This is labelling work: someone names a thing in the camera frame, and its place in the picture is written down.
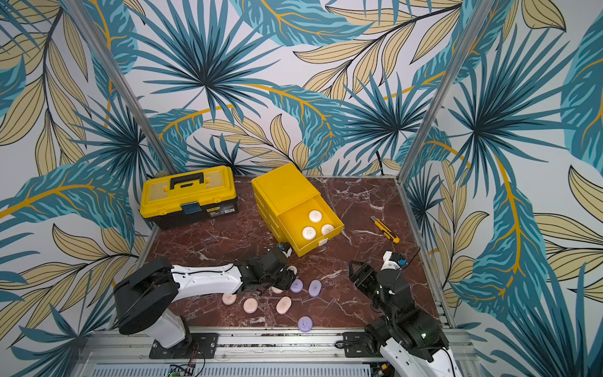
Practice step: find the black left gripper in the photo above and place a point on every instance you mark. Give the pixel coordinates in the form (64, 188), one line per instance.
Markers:
(287, 280)

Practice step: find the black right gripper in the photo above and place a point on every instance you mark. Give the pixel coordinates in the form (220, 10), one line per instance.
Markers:
(366, 280)

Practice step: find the purple round earphone case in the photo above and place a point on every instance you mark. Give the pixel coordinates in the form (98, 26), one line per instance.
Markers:
(305, 324)
(297, 286)

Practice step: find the purple oval earphone case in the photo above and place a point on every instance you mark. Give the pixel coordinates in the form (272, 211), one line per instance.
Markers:
(315, 288)

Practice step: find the white round earphone case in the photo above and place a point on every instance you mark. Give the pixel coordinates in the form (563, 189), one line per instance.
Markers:
(326, 229)
(315, 216)
(309, 233)

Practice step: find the yellow top drawer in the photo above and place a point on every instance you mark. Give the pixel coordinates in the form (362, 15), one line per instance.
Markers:
(310, 225)

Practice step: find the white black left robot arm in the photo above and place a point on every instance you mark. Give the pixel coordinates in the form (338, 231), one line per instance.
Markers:
(143, 298)

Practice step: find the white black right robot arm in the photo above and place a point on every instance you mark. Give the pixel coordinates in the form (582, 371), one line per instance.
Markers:
(432, 354)

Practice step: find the yellow plastic drawer cabinet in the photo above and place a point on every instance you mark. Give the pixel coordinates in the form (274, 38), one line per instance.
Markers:
(279, 191)

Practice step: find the pink oval earphone case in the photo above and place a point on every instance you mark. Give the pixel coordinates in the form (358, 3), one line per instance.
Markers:
(284, 305)

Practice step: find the yellow black utility knife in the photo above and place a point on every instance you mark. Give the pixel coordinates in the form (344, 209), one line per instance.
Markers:
(386, 230)

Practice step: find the yellow black plastic toolbox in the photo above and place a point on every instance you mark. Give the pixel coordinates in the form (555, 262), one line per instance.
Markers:
(183, 199)

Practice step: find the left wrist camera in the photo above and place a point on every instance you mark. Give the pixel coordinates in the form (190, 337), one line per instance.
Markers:
(277, 258)

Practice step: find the left aluminium frame post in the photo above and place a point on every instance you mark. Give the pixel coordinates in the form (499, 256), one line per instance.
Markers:
(85, 23)

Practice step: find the aluminium frame post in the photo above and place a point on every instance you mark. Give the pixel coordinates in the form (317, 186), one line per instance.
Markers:
(478, 18)
(85, 23)

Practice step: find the right aluminium frame post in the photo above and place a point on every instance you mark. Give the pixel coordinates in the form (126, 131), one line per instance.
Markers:
(478, 18)

